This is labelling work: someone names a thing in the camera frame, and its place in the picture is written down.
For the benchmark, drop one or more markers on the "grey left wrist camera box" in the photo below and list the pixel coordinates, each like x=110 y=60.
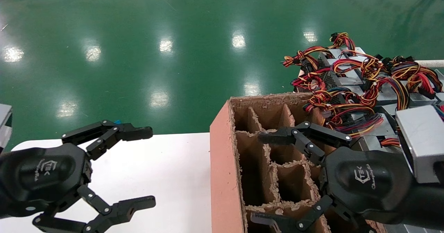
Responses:
x=4 y=125

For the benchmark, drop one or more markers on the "grey power supply perforated side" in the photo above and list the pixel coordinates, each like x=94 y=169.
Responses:
x=350 y=77

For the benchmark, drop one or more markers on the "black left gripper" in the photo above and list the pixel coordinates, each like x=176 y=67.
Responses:
x=41 y=177

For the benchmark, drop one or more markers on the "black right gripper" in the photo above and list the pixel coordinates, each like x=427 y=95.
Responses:
x=367 y=181

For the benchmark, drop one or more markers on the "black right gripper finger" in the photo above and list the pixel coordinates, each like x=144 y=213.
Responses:
x=274 y=223

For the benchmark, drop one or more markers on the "large grey metal power supply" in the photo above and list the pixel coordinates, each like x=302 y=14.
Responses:
x=371 y=143

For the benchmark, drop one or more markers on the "brown cardboard box with dividers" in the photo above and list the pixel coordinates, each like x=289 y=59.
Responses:
x=225 y=177

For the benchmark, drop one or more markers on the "white pipe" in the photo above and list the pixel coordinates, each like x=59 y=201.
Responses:
x=433 y=63

